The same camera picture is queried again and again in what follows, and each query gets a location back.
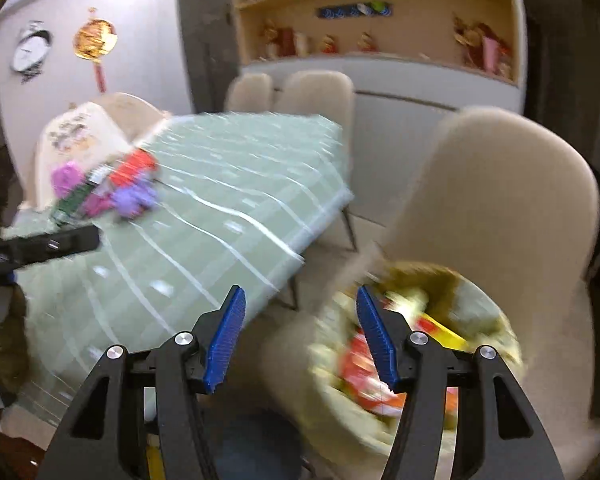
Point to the small brown figurine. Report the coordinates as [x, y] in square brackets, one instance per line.
[367, 42]

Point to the purple plastic toy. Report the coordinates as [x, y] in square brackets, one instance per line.
[130, 200]

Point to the green snack packet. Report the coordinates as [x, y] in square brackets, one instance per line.
[72, 205]

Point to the red gift box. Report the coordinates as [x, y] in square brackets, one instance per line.
[287, 42]

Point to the green checked tablecloth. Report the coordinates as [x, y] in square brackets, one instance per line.
[205, 200]

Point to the person's jeans leg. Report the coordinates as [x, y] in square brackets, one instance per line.
[260, 450]

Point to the yellow plastic object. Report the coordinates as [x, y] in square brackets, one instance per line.
[155, 460]

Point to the dark glass cabinet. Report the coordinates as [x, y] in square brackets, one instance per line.
[205, 35]

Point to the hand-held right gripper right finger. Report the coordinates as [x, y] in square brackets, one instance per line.
[380, 340]

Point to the white lidded cup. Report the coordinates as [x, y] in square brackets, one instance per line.
[301, 44]

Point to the small red figurine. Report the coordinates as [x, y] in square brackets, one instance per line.
[330, 45]

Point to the wooden wall shelf unit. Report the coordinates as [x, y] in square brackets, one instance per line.
[420, 30]

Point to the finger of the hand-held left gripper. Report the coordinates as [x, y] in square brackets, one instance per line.
[60, 245]

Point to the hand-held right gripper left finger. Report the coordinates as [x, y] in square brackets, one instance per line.
[225, 340]

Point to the white sideboard cabinet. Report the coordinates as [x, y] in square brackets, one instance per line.
[405, 80]

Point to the black power strip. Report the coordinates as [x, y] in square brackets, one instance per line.
[355, 9]

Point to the beige dining chair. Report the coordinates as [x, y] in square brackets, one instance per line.
[250, 92]
[505, 200]
[315, 97]

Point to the doll figurine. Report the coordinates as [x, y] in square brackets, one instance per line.
[270, 37]

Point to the red paper cup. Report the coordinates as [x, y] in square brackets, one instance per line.
[132, 167]

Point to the orange snack packet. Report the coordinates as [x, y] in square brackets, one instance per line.
[365, 375]

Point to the panda wall clock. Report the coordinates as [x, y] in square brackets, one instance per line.
[30, 52]

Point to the pink snack wrapper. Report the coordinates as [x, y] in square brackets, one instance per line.
[97, 205]

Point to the red gold hanging ornament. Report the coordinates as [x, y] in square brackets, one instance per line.
[95, 40]

